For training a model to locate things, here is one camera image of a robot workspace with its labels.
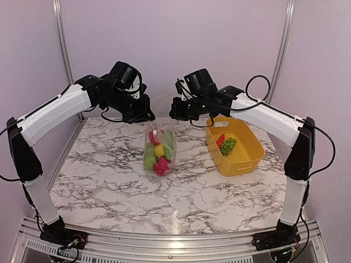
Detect clear zip top bag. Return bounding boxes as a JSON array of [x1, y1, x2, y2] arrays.
[[144, 94, 177, 177]]

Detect left aluminium frame post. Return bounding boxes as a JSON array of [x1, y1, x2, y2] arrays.
[[52, 0, 84, 122]]

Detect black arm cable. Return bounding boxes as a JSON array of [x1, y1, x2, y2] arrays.
[[175, 75, 336, 247], [0, 68, 146, 183]]

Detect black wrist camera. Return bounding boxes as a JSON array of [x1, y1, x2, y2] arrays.
[[184, 68, 218, 97], [108, 61, 142, 91]]

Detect red toy chili pepper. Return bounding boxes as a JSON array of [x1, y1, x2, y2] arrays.
[[216, 134, 225, 148]]

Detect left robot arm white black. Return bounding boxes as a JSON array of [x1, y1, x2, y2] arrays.
[[7, 75, 155, 244]]

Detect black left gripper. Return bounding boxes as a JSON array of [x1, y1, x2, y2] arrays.
[[102, 87, 155, 123]]

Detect green toy cucumber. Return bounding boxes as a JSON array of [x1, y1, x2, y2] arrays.
[[163, 130, 176, 161]]

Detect dark green toy broccoli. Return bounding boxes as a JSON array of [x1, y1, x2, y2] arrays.
[[219, 138, 237, 156]]

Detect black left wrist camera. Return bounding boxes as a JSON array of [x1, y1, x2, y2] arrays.
[[108, 61, 142, 91]]

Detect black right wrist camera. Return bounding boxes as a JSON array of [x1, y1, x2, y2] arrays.
[[184, 68, 218, 97]]

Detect right aluminium frame post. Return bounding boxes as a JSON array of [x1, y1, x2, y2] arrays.
[[266, 0, 296, 104]]

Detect light green toy cabbage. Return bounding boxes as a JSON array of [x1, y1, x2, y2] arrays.
[[144, 142, 157, 171]]

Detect yellow plastic basket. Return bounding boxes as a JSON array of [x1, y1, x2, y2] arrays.
[[206, 116, 265, 176]]

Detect red toy apple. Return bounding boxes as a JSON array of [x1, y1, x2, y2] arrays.
[[148, 130, 160, 146]]

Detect red toy tomato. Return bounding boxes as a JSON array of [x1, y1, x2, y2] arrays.
[[153, 156, 171, 176]]

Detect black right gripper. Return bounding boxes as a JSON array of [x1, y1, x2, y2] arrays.
[[168, 95, 208, 121]]

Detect front aluminium rail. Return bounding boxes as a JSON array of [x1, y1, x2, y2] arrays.
[[10, 216, 330, 263]]

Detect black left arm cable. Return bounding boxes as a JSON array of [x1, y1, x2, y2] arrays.
[[0, 68, 146, 183]]

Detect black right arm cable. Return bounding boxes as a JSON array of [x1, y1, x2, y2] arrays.
[[175, 75, 336, 247]]

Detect aluminium frame post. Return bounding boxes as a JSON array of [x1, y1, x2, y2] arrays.
[[52, 0, 84, 122], [266, 0, 296, 104]]

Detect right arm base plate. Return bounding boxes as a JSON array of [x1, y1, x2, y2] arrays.
[[251, 231, 301, 251]]

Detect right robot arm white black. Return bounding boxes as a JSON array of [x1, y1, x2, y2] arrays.
[[169, 85, 315, 245]]

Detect yellow toy pepper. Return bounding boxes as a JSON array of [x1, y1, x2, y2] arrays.
[[154, 144, 165, 158]]

